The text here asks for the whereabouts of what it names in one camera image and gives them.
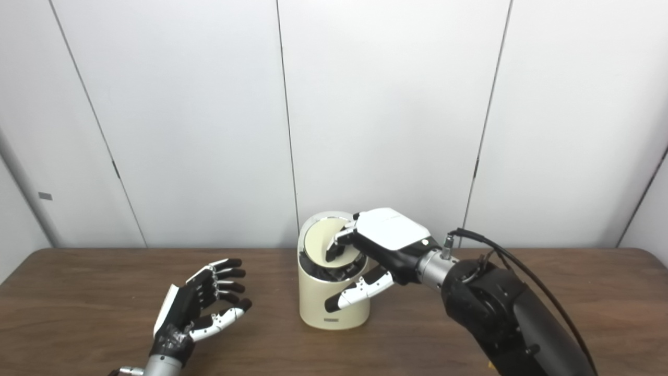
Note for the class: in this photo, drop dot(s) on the cream round bin lid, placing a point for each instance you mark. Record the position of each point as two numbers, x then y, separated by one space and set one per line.
318 245

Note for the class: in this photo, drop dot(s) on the small grey wall label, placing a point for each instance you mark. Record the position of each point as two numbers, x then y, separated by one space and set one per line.
45 196

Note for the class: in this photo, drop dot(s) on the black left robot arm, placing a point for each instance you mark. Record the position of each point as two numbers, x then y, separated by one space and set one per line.
162 365

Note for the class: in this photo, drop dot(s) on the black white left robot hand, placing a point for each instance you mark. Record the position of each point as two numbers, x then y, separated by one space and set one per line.
180 313

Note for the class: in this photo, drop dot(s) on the black bin liner bag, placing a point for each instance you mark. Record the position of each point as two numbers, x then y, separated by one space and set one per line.
334 273

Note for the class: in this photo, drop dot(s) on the black wall panel hinge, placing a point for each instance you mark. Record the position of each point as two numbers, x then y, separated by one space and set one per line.
476 166
116 168

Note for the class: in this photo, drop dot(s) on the cream-colored round bin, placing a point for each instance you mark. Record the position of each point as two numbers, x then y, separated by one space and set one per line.
323 303

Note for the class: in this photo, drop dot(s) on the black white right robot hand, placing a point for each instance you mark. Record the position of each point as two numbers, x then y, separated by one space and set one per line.
391 232

